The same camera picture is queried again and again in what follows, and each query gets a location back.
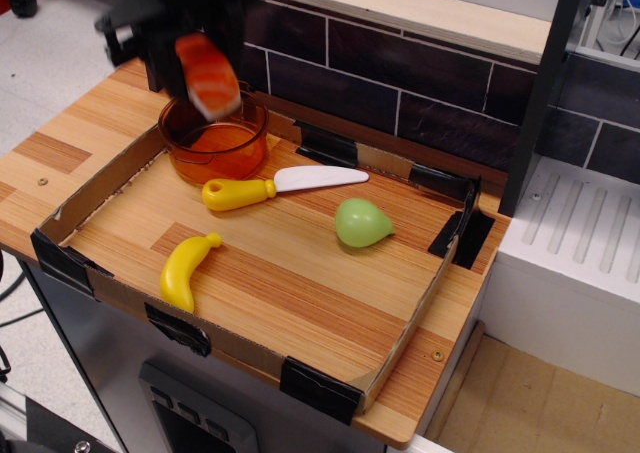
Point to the green toy pear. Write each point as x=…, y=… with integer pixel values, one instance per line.
x=360, y=223

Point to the grey toy oven panel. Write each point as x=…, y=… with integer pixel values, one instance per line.
x=192, y=422

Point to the cardboard fence with black tape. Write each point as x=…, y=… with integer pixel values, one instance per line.
x=368, y=332

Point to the white toy sink drainboard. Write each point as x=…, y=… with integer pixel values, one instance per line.
x=564, y=286

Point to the orange salmon sushi toy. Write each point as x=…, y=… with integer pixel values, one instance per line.
x=211, y=82

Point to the orange transparent plastic pot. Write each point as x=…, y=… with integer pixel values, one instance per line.
x=233, y=147

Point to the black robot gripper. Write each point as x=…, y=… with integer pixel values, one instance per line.
x=149, y=29

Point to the yellow toy banana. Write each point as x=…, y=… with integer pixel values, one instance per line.
x=175, y=278

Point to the yellow handled toy knife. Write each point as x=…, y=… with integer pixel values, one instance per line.
x=222, y=195

